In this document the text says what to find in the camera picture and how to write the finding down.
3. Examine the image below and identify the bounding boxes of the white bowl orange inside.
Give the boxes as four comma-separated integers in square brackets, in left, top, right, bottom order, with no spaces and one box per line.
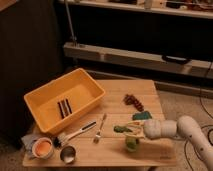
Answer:
[32,137,54,159]

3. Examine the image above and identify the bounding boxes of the green sponge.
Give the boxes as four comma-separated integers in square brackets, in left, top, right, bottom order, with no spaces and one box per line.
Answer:
[132,111,152,120]

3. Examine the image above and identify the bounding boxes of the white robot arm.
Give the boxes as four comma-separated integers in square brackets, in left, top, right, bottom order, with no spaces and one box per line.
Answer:
[126,115,213,171]

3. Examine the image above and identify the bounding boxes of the white dish brush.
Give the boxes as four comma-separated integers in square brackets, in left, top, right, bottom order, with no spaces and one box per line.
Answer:
[53,121,96,148]

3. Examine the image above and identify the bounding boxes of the dark strips in bin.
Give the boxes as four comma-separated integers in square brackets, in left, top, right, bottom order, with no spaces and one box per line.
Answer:
[57,99,72,118]

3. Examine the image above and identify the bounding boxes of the red grapes bunch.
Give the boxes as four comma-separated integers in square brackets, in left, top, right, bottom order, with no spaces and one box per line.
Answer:
[123,94,144,112]

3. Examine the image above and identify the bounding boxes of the green plastic cup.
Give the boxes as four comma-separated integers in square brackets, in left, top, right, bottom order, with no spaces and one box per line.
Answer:
[125,137,140,152]

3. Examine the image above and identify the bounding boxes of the grey cloth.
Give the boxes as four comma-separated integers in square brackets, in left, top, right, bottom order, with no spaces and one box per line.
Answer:
[21,134,37,158]

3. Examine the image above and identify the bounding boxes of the black handle object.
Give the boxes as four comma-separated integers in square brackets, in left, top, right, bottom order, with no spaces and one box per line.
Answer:
[162,55,191,65]

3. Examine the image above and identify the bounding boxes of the wooden table board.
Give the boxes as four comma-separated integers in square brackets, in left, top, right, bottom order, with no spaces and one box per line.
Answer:
[22,78,178,168]

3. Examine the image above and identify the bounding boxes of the yellow plastic bin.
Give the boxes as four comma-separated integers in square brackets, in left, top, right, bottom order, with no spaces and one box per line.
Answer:
[24,68,105,135]

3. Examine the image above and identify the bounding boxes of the long white shelf beam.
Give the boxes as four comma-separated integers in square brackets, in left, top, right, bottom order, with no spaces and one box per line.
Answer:
[63,42,210,77]

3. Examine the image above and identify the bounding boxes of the small metal cup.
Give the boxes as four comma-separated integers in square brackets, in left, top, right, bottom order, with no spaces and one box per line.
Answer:
[60,146,76,164]

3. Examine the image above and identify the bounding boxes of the metal pole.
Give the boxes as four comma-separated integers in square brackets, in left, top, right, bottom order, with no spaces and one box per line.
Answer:
[64,0,77,46]

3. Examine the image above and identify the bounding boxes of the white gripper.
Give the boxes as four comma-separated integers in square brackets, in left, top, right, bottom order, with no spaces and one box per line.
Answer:
[126,119,161,139]

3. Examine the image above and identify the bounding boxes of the green pepper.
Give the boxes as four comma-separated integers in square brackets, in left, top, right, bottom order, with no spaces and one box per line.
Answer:
[113,125,133,133]

